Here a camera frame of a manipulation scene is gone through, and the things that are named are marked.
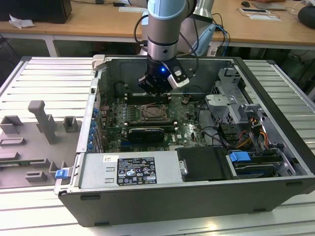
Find metal socket cover frame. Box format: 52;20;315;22
139;105;170;121

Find CPU socket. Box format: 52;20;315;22
138;103;172;123

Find graphics card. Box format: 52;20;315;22
127;126;165;144

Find green motherboard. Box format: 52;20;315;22
98;92;210;153

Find metal drive cage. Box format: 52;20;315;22
204;66;268;125

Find white paper sheet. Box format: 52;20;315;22
248;13;283;22
119;6;149;13

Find wooden desk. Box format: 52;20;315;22
0;0;150;58
210;3;315;51

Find black plastic air shroud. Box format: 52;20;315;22
176;146;232;183

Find silver power supply box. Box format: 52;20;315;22
78;150;184;190

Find hard disk in blue carrier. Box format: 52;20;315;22
227;151;281;179

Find dark grey PC case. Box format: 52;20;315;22
53;54;315;227

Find grey laptop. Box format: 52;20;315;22
251;1;287;11

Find black computer box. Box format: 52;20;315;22
0;0;73;24

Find crumpled white paper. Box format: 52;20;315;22
8;13;35;30

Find grey parts rack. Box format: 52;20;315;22
0;100;83;190

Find black round speaker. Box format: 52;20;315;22
297;5;315;25

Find green RAM stick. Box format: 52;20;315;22
0;160;32;166

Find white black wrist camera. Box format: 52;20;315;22
166;64;190;89

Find grey case latch handle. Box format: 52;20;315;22
91;54;107;72

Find yellow red power wires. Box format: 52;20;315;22
235;117;269;149

